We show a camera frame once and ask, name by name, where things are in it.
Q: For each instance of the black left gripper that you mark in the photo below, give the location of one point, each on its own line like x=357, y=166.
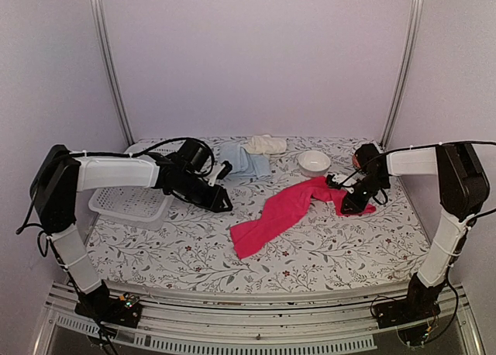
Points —
x=216, y=203

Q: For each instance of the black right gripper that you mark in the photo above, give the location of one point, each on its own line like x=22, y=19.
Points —
x=358, y=207

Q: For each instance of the pink towel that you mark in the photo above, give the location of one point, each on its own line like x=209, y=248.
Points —
x=281, y=212

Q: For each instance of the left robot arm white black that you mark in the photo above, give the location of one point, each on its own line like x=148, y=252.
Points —
x=53, y=193

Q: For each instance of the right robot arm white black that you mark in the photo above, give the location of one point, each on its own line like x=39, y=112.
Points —
x=463, y=189

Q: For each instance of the light blue towel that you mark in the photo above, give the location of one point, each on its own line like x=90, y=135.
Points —
x=244, y=164

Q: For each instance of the white ceramic bowl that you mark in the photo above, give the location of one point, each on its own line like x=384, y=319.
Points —
x=313, y=163

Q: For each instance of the floral patterned table mat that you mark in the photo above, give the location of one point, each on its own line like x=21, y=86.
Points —
x=192, y=249

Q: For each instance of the cream rolled towel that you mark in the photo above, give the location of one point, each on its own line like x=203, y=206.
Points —
x=265, y=145

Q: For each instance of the white plastic basket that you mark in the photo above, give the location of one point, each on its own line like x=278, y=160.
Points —
x=146, y=208

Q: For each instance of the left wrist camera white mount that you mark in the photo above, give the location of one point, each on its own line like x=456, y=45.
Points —
x=219, y=171

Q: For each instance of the aluminium front rail base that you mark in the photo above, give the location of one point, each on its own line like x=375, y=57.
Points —
x=333, y=322

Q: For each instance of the right aluminium frame post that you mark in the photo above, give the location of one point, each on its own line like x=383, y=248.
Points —
x=414, y=21

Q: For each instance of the aluminium frame post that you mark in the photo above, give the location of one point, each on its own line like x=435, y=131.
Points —
x=98, y=14
x=414, y=21

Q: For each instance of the left aluminium frame post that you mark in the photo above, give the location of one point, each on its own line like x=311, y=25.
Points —
x=98, y=14

